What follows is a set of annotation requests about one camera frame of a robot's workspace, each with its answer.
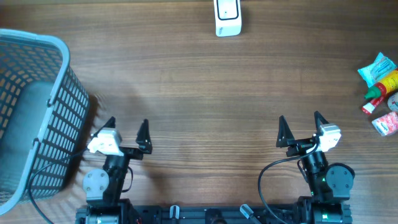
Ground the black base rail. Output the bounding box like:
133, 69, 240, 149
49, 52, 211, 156
76, 198, 353, 224

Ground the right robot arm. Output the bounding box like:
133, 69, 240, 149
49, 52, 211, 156
276, 111, 355, 224

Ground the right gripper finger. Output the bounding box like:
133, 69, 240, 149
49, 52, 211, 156
275, 116, 295, 147
314, 111, 329, 134

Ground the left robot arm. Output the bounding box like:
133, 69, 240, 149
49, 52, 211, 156
75, 116, 152, 224

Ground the green lid white jar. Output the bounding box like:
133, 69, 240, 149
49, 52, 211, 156
387, 92, 398, 112

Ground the grey plastic basket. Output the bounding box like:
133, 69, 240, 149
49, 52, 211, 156
1, 29, 90, 213

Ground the red sachet stick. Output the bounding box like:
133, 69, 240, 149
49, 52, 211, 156
361, 96, 385, 115

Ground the teal tissue pack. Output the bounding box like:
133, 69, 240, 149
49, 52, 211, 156
358, 52, 397, 88

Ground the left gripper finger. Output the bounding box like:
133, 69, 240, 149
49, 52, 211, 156
136, 119, 152, 149
91, 116, 116, 139

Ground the red sriracha sauce bottle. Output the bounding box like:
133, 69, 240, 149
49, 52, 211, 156
364, 70, 398, 100

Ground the red white tissue pack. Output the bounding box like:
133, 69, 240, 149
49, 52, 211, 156
371, 111, 397, 136

